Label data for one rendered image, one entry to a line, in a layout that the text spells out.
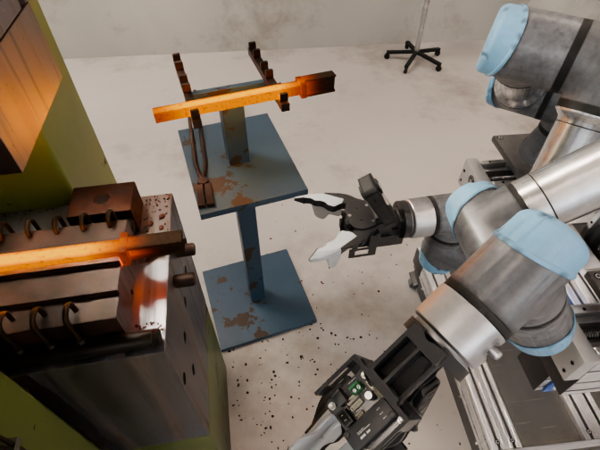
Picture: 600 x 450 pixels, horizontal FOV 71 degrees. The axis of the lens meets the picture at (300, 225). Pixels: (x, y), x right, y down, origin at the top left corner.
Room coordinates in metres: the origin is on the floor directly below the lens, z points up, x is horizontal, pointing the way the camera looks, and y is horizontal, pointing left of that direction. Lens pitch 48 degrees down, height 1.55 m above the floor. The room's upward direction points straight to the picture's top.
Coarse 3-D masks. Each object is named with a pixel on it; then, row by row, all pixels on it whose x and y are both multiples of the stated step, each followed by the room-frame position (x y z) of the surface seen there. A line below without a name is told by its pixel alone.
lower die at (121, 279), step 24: (24, 240) 0.47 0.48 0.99; (48, 240) 0.47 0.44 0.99; (72, 240) 0.47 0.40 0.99; (96, 240) 0.46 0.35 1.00; (72, 264) 0.41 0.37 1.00; (96, 264) 0.41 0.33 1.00; (120, 264) 0.42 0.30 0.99; (0, 288) 0.37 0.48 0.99; (24, 288) 0.37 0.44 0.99; (48, 288) 0.37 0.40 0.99; (72, 288) 0.37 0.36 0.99; (96, 288) 0.37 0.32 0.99; (120, 288) 0.38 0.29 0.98; (24, 312) 0.33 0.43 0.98; (48, 312) 0.33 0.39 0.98; (72, 312) 0.33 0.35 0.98; (96, 312) 0.33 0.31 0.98; (120, 312) 0.34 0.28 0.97; (24, 336) 0.30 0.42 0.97; (48, 336) 0.31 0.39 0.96; (72, 336) 0.31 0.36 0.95; (96, 336) 0.32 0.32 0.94
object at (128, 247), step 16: (112, 240) 0.46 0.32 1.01; (128, 240) 0.45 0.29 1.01; (144, 240) 0.45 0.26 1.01; (160, 240) 0.45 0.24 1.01; (176, 240) 0.45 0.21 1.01; (0, 256) 0.42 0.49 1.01; (16, 256) 0.42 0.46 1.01; (32, 256) 0.42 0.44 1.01; (48, 256) 0.42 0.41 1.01; (64, 256) 0.42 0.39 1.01; (80, 256) 0.42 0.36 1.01; (96, 256) 0.43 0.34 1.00; (112, 256) 0.43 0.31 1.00; (128, 256) 0.43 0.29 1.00; (144, 256) 0.44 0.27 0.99
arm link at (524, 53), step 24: (504, 24) 0.70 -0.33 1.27; (528, 24) 0.68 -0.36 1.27; (552, 24) 0.67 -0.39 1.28; (576, 24) 0.66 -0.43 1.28; (504, 48) 0.67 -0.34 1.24; (528, 48) 0.66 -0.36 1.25; (552, 48) 0.64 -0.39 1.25; (576, 48) 0.63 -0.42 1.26; (480, 72) 0.71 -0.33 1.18; (504, 72) 0.67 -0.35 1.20; (528, 72) 0.65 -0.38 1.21; (552, 72) 0.63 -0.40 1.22; (504, 96) 0.93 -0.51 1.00; (528, 96) 0.89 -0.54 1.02
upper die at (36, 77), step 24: (24, 24) 0.48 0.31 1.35; (0, 48) 0.41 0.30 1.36; (24, 48) 0.46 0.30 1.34; (48, 48) 0.52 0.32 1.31; (0, 72) 0.38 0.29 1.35; (24, 72) 0.43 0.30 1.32; (48, 72) 0.49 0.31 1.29; (0, 96) 0.36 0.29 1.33; (24, 96) 0.40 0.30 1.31; (48, 96) 0.46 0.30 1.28; (0, 120) 0.34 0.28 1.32; (24, 120) 0.38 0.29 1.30; (0, 144) 0.32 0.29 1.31; (24, 144) 0.36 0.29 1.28; (0, 168) 0.32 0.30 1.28
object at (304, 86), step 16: (304, 80) 0.92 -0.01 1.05; (320, 80) 0.94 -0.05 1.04; (224, 96) 0.87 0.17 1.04; (240, 96) 0.87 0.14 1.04; (256, 96) 0.88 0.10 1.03; (272, 96) 0.89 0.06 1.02; (288, 96) 0.90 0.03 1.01; (304, 96) 0.91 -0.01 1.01; (160, 112) 0.80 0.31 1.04; (176, 112) 0.81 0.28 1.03; (208, 112) 0.84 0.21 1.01
